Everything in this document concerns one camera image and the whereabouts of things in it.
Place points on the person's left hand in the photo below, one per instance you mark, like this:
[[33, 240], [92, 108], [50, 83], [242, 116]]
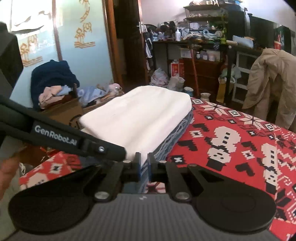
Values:
[[7, 171]]

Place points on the beige jacket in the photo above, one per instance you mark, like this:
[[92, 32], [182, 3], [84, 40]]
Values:
[[270, 81]]

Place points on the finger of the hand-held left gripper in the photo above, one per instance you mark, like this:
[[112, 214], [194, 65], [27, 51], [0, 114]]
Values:
[[104, 149]]

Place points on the white lotion bottle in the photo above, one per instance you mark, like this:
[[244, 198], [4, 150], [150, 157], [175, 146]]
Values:
[[177, 35]]

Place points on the light blue pouch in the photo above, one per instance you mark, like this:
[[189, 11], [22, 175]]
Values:
[[242, 41]]

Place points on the black monitor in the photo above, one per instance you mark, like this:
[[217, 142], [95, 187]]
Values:
[[266, 30]]

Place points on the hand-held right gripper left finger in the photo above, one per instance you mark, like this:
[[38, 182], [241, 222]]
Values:
[[138, 168]]

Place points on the black computer tower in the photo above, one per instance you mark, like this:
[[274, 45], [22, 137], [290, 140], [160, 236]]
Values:
[[237, 23]]

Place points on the small ceramic pot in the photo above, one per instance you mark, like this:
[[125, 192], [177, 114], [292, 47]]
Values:
[[205, 96], [188, 90]]

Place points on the blue jeans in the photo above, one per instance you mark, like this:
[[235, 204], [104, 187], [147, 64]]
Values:
[[175, 134]]

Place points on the white drawer cabinet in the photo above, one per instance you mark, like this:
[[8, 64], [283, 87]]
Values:
[[240, 76]]

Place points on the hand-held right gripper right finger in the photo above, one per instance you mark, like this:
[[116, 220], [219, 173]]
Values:
[[149, 168]]

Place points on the red patterned blanket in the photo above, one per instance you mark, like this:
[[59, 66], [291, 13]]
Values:
[[231, 143]]

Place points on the red paper box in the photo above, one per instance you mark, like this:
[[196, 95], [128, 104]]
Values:
[[175, 69]]

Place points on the frosted glass door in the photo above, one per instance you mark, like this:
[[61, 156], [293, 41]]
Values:
[[57, 46]]

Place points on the wooden door frame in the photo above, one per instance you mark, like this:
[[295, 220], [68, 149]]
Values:
[[113, 41]]

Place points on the pink and blue clothes heap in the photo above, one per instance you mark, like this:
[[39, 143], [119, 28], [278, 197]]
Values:
[[92, 92]]

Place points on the white plastic bag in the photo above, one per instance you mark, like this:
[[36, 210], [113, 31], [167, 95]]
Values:
[[159, 77], [176, 83]]

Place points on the navy blue clothes pile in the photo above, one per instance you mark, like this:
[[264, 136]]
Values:
[[52, 76]]

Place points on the cream knit vest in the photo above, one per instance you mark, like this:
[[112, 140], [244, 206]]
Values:
[[138, 115]]

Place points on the red cup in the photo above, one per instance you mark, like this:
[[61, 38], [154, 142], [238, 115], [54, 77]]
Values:
[[277, 45]]

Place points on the black desk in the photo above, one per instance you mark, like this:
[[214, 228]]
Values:
[[229, 69]]

